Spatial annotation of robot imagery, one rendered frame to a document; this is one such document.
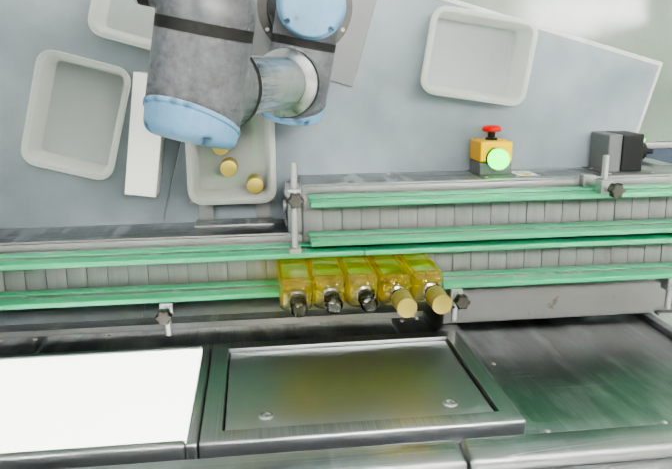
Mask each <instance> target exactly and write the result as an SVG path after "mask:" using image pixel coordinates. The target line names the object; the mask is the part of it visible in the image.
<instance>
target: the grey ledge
mask: <svg viewBox="0 0 672 469"><path fill-rule="evenodd" d="M660 285H661V282H659V281H657V280H625V281H604V282H583V283H562V284H541V285H521V286H500V287H479V288H462V289H463V294H465V295H466V296H467V297H468V300H469V301H470V302H471V303H470V304H469V305H468V307H467V309H460V310H459V309H458V308H457V320H456V321H452V320H451V309H450V311H449V312H447V313H445V314H439V319H440V320H441V322H442V323H443V324H452V323H470V322H489V321H507V320H526V319H544V318H563V317H581V316H600V315H618V314H637V313H655V314H657V315H659V316H663V315H672V299H671V308H670V309H665V308H664V302H665V293H666V290H664V289H663V288H661V287H660Z"/></svg>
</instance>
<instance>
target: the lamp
mask: <svg viewBox="0 0 672 469"><path fill-rule="evenodd" d="M509 161H510V156H509V154H508V153H507V152H506V151H505V150H503V149H501V148H493V149H491V150H490V151H489V152H488V153H487V156H486V162H487V165H488V166H489V167H490V168H492V169H495V170H502V169H504V168H506V167H507V166H508V164H509Z"/></svg>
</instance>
